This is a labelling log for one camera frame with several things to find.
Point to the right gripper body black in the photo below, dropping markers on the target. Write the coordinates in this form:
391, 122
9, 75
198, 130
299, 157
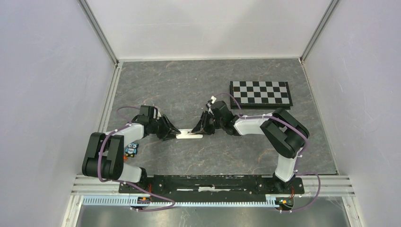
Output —
211, 123

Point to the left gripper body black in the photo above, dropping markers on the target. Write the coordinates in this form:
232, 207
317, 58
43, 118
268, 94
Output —
161, 128

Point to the white remote control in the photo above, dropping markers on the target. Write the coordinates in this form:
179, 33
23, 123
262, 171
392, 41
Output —
186, 134

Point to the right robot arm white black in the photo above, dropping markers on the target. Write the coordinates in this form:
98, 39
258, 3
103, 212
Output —
285, 133

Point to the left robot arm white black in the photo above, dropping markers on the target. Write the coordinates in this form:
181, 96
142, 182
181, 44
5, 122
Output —
104, 154

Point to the black white chessboard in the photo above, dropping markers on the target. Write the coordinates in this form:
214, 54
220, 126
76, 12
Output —
262, 95

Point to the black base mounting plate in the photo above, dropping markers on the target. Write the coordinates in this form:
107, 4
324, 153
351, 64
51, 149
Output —
214, 188

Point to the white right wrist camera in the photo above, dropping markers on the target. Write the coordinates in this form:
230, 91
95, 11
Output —
211, 101

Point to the white slotted cable duct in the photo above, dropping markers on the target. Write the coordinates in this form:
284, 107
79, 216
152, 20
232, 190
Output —
138, 201

